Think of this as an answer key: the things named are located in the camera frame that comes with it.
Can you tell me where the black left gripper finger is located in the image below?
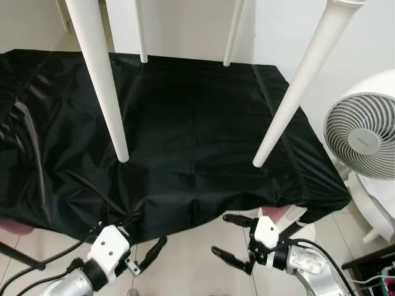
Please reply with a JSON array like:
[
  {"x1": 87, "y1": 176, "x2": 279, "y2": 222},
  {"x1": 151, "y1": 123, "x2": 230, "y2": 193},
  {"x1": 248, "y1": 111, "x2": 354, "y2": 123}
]
[
  {"x1": 114, "y1": 212, "x2": 144, "y2": 230},
  {"x1": 139, "y1": 236, "x2": 168, "y2": 273}
]

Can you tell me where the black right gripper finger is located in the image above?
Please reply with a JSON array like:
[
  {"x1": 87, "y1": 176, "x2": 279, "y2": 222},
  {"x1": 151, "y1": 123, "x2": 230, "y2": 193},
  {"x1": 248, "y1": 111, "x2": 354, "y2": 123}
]
[
  {"x1": 223, "y1": 213, "x2": 259, "y2": 228},
  {"x1": 211, "y1": 245, "x2": 254, "y2": 275}
]

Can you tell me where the pink rounded object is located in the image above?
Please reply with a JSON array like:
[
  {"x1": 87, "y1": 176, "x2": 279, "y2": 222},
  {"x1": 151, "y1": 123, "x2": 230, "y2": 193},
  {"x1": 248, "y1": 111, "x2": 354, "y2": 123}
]
[
  {"x1": 0, "y1": 219, "x2": 31, "y2": 235},
  {"x1": 259, "y1": 207, "x2": 291, "y2": 226}
]

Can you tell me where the white round basin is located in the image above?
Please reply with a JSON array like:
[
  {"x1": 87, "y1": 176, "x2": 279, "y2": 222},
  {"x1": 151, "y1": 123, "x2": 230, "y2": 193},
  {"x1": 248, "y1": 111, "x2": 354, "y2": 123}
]
[{"x1": 281, "y1": 210, "x2": 315, "y2": 241}]

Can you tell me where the black table cloth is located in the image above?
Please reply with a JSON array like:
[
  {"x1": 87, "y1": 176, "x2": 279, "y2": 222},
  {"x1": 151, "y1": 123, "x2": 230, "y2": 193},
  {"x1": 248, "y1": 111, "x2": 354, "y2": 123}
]
[{"x1": 0, "y1": 49, "x2": 352, "y2": 244}]

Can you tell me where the black floor rack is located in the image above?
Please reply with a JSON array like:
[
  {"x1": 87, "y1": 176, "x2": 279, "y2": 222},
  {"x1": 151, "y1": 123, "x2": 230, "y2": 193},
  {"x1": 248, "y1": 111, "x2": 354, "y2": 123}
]
[{"x1": 343, "y1": 245, "x2": 395, "y2": 290}]

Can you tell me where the black metal table leg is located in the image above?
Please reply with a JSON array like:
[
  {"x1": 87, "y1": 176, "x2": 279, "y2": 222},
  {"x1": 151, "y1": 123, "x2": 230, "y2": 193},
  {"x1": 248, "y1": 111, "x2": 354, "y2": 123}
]
[{"x1": 0, "y1": 240, "x2": 47, "y2": 271}]

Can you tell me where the white round floor fan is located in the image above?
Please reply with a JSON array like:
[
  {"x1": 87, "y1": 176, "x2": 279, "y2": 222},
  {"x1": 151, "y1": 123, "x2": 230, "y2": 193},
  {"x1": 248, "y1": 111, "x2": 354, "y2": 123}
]
[{"x1": 324, "y1": 68, "x2": 395, "y2": 244}]

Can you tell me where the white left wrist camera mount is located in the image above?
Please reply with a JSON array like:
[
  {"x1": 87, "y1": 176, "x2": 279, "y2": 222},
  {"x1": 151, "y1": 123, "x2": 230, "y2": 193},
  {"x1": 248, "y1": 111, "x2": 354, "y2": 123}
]
[{"x1": 88, "y1": 225, "x2": 131, "y2": 284}]

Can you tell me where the thin white cable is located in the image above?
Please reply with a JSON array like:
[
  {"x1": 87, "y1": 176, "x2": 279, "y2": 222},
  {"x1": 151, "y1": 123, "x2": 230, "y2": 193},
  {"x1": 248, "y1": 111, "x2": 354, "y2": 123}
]
[{"x1": 355, "y1": 273, "x2": 395, "y2": 289}]

